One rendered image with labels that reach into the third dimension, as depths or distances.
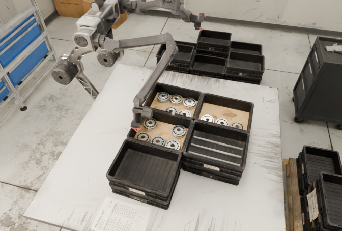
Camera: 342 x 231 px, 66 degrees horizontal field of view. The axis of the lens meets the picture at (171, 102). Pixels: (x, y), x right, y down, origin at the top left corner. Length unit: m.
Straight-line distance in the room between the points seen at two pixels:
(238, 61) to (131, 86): 1.35
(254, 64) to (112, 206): 2.20
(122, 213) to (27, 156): 1.64
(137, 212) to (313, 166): 1.66
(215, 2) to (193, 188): 3.54
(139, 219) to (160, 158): 0.39
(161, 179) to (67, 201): 0.63
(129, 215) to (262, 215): 0.83
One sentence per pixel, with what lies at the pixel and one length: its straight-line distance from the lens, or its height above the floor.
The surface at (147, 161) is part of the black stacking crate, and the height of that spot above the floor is 0.83.
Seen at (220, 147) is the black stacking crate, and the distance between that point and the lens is 1.91.
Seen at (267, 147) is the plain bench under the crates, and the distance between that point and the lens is 2.16.
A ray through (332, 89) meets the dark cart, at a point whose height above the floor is 0.59.
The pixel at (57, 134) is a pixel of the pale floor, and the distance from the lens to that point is 3.25.
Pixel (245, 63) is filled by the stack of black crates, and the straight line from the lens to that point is 3.21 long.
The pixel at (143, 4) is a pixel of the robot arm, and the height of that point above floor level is 1.50.
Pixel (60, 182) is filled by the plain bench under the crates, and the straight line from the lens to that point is 2.04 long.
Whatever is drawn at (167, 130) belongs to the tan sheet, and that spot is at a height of 0.83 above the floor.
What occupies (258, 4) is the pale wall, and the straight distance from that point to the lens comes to 4.79.
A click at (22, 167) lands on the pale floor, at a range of 3.15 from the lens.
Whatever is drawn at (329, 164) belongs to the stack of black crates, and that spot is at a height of 0.27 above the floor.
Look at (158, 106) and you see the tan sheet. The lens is 2.12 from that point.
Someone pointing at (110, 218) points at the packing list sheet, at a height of 0.70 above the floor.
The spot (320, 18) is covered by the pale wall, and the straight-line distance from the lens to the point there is 5.02.
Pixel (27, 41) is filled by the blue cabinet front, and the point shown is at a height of 0.65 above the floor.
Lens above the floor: 2.38
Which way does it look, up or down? 46 degrees down
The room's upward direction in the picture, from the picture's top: straight up
